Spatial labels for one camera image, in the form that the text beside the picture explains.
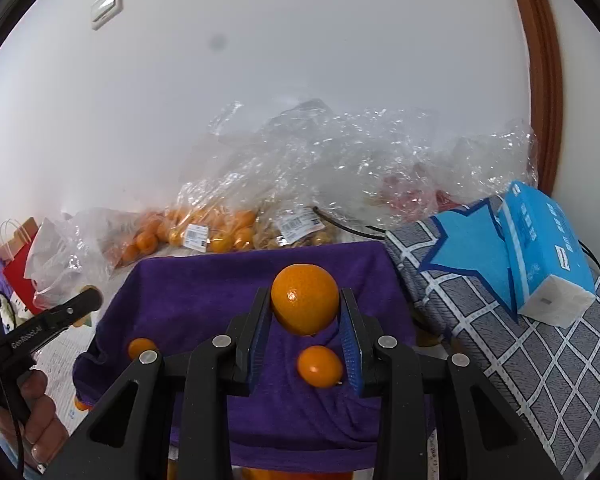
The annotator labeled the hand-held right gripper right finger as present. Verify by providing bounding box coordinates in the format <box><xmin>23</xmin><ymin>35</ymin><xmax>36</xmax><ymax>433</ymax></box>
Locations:
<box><xmin>339</xmin><ymin>287</ymin><xmax>563</xmax><ymax>480</ymax></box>

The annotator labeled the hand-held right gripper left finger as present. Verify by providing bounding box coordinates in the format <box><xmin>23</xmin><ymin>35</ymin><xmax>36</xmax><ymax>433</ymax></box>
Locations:
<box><xmin>42</xmin><ymin>287</ymin><xmax>273</xmax><ymax>480</ymax></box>

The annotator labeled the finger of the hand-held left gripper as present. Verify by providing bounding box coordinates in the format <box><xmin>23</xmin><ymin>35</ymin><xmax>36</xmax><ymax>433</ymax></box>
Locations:
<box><xmin>42</xmin><ymin>286</ymin><xmax>104</xmax><ymax>337</ymax></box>

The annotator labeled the orange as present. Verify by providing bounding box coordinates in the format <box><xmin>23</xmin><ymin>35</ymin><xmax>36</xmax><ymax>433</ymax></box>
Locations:
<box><xmin>297</xmin><ymin>345</ymin><xmax>344</xmax><ymax>389</ymax></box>
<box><xmin>128</xmin><ymin>338</ymin><xmax>159</xmax><ymax>361</ymax></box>
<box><xmin>271</xmin><ymin>263</ymin><xmax>341</xmax><ymax>337</ymax></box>

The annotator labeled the purple cloth-lined tray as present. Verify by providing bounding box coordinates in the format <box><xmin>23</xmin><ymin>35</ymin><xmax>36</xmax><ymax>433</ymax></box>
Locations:
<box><xmin>72</xmin><ymin>241</ymin><xmax>433</xmax><ymax>473</ymax></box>

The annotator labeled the person's left hand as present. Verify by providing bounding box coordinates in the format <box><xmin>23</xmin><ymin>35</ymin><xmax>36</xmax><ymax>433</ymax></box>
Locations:
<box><xmin>0</xmin><ymin>369</ymin><xmax>71</xmax><ymax>473</ymax></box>

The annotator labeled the fruit-print tablecloth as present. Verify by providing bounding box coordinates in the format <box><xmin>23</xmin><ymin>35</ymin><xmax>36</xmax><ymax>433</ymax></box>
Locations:
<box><xmin>0</xmin><ymin>245</ymin><xmax>461</xmax><ymax>480</ymax></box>

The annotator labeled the white plastic bag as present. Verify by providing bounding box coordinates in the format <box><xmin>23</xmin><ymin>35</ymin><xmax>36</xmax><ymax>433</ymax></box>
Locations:
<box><xmin>25</xmin><ymin>217</ymin><xmax>113</xmax><ymax>311</ymax></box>

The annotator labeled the red paper bag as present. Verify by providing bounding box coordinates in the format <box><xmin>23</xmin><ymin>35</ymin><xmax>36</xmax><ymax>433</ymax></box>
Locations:
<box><xmin>0</xmin><ymin>217</ymin><xmax>43</xmax><ymax>316</ymax></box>

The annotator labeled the clear bag of oranges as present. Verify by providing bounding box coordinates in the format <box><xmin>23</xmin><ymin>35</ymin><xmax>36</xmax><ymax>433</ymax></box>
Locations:
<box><xmin>67</xmin><ymin>207</ymin><xmax>168</xmax><ymax>271</ymax></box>
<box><xmin>165</xmin><ymin>180</ymin><xmax>261</xmax><ymax>253</ymax></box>

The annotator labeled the grey checked folded blanket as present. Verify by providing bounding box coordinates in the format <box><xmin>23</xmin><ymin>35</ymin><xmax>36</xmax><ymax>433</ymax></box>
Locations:
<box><xmin>384</xmin><ymin>195</ymin><xmax>600</xmax><ymax>480</ymax></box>

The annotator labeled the clear bag of longans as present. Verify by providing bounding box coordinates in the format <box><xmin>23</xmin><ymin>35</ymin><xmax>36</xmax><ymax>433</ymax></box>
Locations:
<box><xmin>255</xmin><ymin>200</ymin><xmax>341</xmax><ymax>250</ymax></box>

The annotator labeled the clear bag of red fruit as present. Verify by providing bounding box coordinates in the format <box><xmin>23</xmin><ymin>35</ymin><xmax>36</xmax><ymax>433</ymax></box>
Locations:
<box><xmin>375</xmin><ymin>170</ymin><xmax>461</xmax><ymax>221</ymax></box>

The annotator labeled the heap of clear plastic bags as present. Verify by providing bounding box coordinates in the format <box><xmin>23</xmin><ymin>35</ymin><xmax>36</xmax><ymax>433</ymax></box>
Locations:
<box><xmin>180</xmin><ymin>100</ymin><xmax>538</xmax><ymax>231</ymax></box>

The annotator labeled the blue tissue pack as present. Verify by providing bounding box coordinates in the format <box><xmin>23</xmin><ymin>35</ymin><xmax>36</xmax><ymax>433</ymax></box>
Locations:
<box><xmin>495</xmin><ymin>181</ymin><xmax>597</xmax><ymax>327</ymax></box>

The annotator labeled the black cable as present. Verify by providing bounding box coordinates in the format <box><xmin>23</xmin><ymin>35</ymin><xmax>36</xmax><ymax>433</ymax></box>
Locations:
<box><xmin>312</xmin><ymin>206</ymin><xmax>388</xmax><ymax>237</ymax></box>

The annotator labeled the white wall switch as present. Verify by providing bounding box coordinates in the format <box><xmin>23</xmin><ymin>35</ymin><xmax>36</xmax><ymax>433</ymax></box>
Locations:
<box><xmin>91</xmin><ymin>0</ymin><xmax>124</xmax><ymax>31</ymax></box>

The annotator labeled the brown wooden door frame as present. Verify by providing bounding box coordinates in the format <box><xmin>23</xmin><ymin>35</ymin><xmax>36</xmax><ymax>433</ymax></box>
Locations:
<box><xmin>502</xmin><ymin>0</ymin><xmax>565</xmax><ymax>196</ymax></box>

